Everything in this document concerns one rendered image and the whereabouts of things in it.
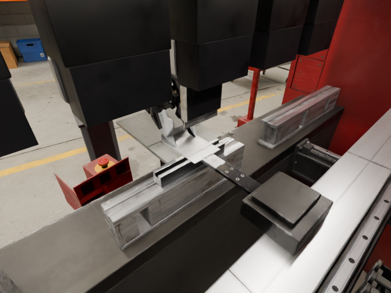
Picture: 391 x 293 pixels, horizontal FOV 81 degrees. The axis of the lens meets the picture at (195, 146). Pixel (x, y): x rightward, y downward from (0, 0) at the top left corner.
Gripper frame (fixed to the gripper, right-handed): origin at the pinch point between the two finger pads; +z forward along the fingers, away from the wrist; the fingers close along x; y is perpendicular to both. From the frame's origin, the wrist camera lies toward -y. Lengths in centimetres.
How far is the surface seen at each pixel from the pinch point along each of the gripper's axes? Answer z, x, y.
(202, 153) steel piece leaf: 5.6, -0.1, 5.7
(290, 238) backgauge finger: 21.6, -6.4, 26.6
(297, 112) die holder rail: 8.6, 44.2, 4.5
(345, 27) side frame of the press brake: -13, 85, 14
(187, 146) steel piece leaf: 2.7, -1.1, 2.3
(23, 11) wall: -409, 71, -493
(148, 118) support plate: -10.2, -0.2, -13.1
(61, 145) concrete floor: -52, -5, -215
